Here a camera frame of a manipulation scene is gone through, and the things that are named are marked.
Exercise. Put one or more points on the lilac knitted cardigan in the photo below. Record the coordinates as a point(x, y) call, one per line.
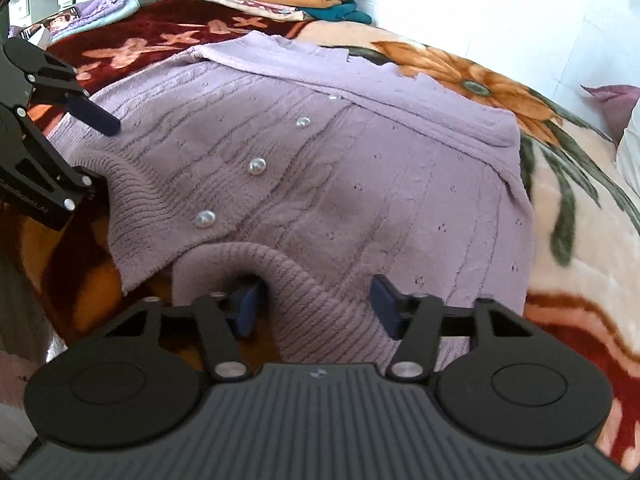
point(315, 171)

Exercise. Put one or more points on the cream white pillow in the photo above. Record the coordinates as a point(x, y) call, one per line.
point(628, 151)

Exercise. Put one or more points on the teal folded garment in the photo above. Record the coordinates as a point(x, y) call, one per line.
point(345, 12)

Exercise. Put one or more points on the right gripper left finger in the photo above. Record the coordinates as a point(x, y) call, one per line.
point(223, 321)

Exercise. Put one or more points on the mauve pink pillow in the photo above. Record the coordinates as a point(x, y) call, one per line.
point(616, 101)

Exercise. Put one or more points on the red patterned folded cloth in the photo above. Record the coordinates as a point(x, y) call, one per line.
point(273, 11)

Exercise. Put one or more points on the floral plush bed blanket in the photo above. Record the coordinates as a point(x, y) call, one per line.
point(584, 287)

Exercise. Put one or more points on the light purple folded clothes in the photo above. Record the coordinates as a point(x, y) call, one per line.
point(82, 17)

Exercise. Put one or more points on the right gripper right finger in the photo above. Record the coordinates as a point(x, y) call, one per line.
point(414, 322)

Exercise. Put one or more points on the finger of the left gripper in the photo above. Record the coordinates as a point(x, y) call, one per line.
point(33, 76)

